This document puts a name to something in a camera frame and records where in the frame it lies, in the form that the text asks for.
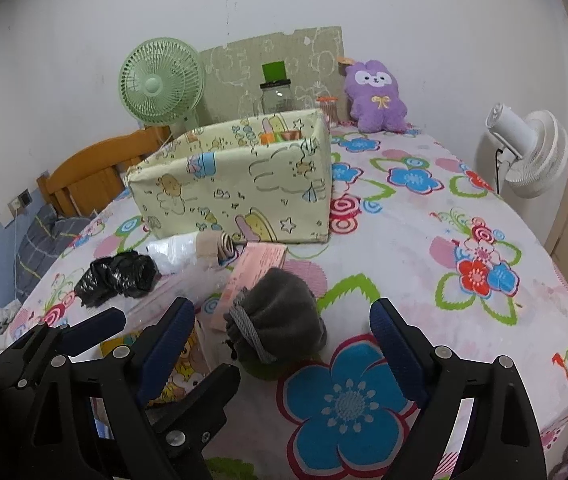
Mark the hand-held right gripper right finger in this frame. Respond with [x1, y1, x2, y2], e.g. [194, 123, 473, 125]
[370, 298, 547, 480]

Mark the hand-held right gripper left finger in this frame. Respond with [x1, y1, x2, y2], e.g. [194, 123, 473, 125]
[28, 297, 195, 480]

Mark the wooden chair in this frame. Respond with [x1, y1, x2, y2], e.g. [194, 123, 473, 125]
[37, 127, 173, 217]

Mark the beige paper wrapper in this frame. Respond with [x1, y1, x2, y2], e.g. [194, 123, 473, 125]
[195, 231, 238, 264]

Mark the white clip fan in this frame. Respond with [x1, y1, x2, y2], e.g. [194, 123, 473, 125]
[485, 102, 568, 199]

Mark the green patterned board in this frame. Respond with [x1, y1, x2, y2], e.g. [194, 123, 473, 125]
[198, 25, 345, 127]

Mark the green desk fan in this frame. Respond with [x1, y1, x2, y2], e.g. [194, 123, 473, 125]
[118, 39, 208, 137]

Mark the pink patterned cloth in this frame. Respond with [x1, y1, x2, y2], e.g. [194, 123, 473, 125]
[548, 437, 568, 478]

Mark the glass jar with green lid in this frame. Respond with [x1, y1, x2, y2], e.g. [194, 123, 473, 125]
[259, 62, 295, 114]

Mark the cartoon-printed fabric storage box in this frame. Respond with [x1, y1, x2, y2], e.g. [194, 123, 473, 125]
[126, 108, 333, 247]

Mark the grey drawstring pouch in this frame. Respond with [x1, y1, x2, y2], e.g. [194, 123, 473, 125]
[224, 267, 328, 367]

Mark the wall socket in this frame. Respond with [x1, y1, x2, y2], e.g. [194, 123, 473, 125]
[8, 189, 32, 212]

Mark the grey plaid pillow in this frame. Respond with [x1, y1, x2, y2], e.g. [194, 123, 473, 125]
[15, 204, 95, 297]

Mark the pink paper packet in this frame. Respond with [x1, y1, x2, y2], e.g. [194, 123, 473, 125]
[209, 241, 288, 332]

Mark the small jar with orange lid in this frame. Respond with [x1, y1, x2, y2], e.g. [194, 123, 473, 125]
[316, 95, 339, 128]

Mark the black plastic bag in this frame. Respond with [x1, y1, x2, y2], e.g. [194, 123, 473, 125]
[74, 253, 159, 309]

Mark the purple plush bunny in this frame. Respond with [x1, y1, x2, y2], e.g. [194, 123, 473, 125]
[343, 58, 411, 134]

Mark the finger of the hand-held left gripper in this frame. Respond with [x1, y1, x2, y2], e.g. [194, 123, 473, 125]
[0, 308, 127, 391]
[150, 364, 241, 456]

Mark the clear plastic bag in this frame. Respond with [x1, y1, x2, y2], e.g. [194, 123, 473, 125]
[145, 234, 225, 279]

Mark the white crumpled cloth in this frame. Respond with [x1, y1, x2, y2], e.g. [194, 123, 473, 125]
[0, 299, 23, 356]

